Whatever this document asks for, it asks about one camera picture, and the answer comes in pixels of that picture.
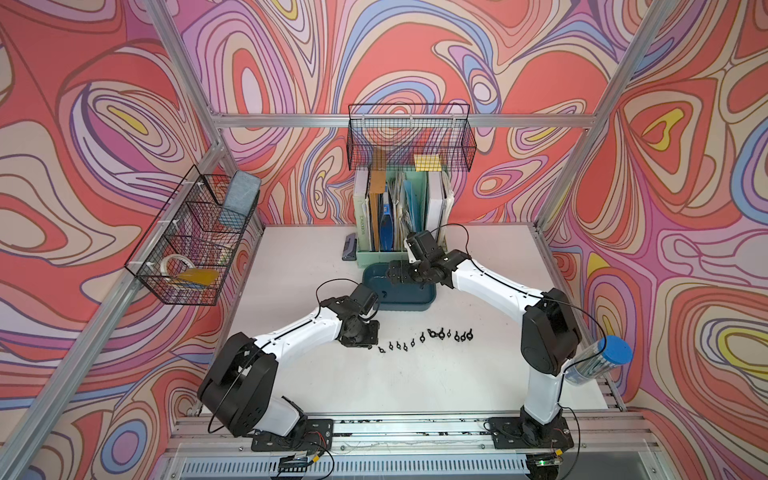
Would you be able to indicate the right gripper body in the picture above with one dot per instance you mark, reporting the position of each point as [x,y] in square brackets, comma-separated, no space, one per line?
[410,272]

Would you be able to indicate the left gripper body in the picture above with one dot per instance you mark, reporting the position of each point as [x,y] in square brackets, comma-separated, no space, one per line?
[364,334]

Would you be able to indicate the teal plastic storage tray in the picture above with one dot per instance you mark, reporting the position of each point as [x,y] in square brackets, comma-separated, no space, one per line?
[397,297]

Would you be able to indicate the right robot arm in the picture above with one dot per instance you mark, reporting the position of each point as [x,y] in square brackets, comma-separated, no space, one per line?
[549,336]

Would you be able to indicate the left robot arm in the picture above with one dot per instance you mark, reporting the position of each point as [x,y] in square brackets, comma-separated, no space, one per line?
[238,388]

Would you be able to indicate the white binder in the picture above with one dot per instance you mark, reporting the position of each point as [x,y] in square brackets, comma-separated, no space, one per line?
[434,201]

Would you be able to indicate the blue folder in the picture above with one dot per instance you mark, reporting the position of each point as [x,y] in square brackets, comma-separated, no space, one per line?
[386,227]

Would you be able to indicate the grey stapler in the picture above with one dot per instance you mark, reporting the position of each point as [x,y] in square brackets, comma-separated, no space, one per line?
[349,252]

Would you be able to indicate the mint green file organizer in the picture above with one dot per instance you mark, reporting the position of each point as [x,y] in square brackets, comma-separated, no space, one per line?
[406,192]

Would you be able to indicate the yellow sticky note pad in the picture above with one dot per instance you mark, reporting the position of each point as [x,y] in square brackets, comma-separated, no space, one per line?
[427,162]

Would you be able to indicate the brown folder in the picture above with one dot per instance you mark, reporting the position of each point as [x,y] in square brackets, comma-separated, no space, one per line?
[377,187]

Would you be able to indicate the yellow pad in basket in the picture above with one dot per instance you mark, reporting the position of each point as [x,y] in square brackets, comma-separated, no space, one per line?
[196,278]

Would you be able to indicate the grey blue sponge block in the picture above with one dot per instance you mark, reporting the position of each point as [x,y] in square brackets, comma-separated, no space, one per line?
[242,193]

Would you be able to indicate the blue lid clear jar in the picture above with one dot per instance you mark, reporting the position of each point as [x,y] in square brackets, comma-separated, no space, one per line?
[599,358]

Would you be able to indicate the white tape roll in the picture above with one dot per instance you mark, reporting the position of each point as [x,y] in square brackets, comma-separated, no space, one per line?
[174,264]

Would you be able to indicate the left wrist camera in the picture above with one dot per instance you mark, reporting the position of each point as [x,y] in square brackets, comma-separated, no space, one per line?
[365,301]

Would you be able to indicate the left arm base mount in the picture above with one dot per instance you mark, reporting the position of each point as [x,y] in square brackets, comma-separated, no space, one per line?
[309,434]

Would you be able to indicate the black wire basket back wall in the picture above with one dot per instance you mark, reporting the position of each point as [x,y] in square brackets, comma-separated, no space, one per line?
[386,136]

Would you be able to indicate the black wire basket wall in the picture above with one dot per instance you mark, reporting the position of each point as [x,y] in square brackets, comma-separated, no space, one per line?
[386,136]
[192,223]

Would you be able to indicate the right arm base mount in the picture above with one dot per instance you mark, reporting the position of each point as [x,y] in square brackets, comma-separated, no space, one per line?
[523,433]

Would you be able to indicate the black wire basket left wall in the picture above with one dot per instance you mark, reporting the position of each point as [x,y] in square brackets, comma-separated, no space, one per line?
[192,223]

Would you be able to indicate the aluminium front rail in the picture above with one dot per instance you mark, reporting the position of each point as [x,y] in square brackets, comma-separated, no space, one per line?
[608,444]

